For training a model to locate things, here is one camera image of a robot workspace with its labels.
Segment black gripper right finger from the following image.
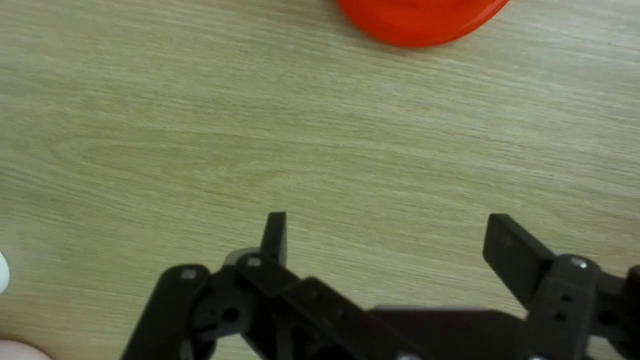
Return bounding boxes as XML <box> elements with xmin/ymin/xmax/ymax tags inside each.
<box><xmin>483</xmin><ymin>212</ymin><xmax>640</xmax><ymax>360</ymax></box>

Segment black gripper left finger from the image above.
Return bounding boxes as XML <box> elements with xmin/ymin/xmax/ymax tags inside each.
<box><xmin>121</xmin><ymin>210</ymin><xmax>410</xmax><ymax>360</ymax></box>

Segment tall white cup blue band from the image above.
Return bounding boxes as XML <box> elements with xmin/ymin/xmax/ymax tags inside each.
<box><xmin>0</xmin><ymin>251</ymin><xmax>13</xmax><ymax>295</ymax></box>

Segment orange round plate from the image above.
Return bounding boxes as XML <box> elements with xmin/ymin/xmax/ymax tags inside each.
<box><xmin>334</xmin><ymin>0</ymin><xmax>513</xmax><ymax>49</ymax></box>

